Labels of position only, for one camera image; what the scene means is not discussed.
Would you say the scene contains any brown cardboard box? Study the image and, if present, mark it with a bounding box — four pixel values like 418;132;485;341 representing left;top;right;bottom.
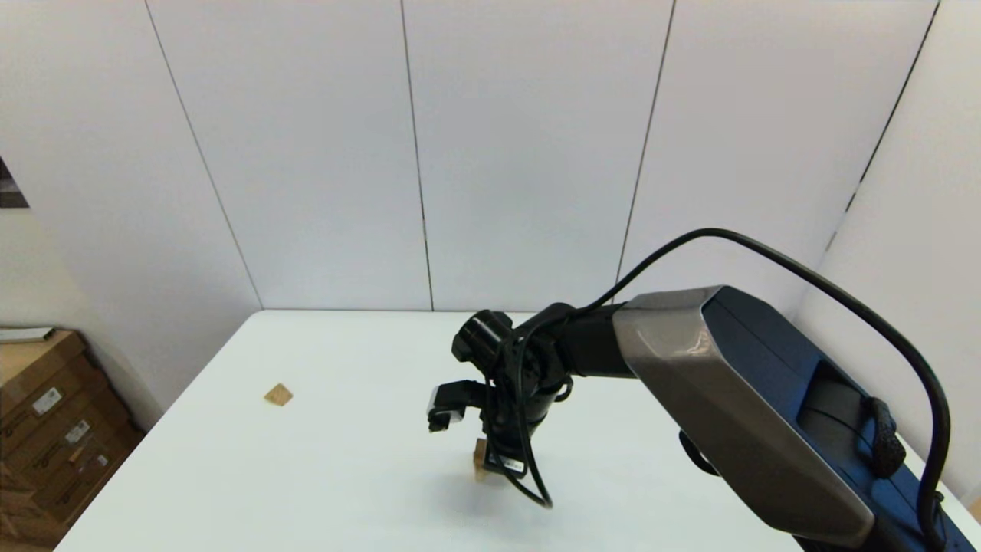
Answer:
0;464;74;550
0;331;91;415
0;368;146;522

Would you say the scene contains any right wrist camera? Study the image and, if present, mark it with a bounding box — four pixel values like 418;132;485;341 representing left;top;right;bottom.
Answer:
427;379;488;433

